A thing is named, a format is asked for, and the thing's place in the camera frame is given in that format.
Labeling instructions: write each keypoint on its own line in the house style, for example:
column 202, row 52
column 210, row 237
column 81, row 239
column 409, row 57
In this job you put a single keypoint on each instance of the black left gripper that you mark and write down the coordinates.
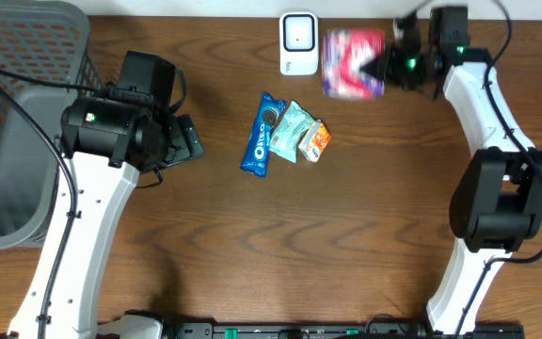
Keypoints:
column 184, row 139

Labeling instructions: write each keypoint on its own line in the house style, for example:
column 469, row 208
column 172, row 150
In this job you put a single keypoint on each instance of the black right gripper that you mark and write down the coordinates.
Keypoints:
column 394, row 66

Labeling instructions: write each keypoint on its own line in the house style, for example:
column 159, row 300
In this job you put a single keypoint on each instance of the purple red Carefree pack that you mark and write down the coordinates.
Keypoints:
column 345, row 52

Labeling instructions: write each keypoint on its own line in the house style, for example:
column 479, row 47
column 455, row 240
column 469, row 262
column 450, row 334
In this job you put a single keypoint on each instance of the orange small carton box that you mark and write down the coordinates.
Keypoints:
column 314, row 141

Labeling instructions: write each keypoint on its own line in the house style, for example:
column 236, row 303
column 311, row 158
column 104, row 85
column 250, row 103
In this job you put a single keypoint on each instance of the mint green snack packet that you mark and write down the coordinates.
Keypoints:
column 294, row 124

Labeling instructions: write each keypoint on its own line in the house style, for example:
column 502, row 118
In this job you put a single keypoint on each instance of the blue Oreo packet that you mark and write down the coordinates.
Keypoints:
column 257, row 151

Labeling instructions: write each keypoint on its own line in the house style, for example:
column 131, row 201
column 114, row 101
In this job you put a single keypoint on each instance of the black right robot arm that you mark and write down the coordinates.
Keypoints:
column 495, row 212

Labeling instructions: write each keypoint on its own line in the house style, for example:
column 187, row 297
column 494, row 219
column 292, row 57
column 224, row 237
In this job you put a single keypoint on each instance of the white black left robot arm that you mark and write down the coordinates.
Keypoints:
column 107, row 141

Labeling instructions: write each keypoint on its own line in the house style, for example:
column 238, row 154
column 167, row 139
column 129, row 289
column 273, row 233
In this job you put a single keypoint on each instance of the dark grey plastic basket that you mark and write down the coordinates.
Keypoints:
column 44, row 47

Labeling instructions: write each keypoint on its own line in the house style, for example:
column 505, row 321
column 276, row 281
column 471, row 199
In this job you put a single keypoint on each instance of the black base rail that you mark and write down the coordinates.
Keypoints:
column 311, row 331

